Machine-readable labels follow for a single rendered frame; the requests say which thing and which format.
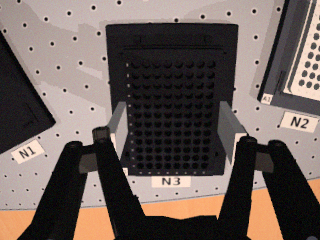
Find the white label reading n3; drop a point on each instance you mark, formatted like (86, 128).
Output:
(170, 181)

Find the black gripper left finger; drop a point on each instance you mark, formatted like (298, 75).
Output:
(57, 212)

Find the white n2 label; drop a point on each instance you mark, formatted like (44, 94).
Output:
(299, 122)

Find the black well plate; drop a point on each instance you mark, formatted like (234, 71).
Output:
(172, 157)

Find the white well plate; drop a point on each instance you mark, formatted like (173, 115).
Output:
(306, 52)

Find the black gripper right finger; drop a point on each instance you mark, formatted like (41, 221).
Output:
(296, 207)

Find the white n1 label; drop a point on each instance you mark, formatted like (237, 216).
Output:
(28, 151)

